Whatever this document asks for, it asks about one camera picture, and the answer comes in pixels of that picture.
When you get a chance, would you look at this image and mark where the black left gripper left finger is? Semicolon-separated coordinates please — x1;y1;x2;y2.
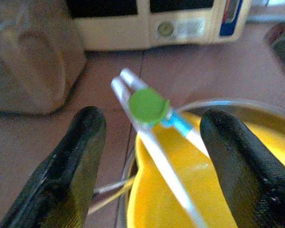
0;106;107;228

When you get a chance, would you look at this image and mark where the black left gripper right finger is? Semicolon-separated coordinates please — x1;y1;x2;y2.
200;109;285;228

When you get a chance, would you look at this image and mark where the white chopsticks green blue joint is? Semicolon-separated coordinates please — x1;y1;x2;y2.
110;67;211;228

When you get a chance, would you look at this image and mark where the beige water ionizer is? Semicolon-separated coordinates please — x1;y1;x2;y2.
66;0;252;52

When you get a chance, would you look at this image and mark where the steel bowl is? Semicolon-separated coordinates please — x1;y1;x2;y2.
115;99;285;228

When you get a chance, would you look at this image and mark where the yellow plastic bowl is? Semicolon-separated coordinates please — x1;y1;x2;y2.
127;111;285;228

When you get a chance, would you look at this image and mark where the jar with brown contents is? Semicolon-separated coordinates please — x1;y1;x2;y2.
0;0;87;117

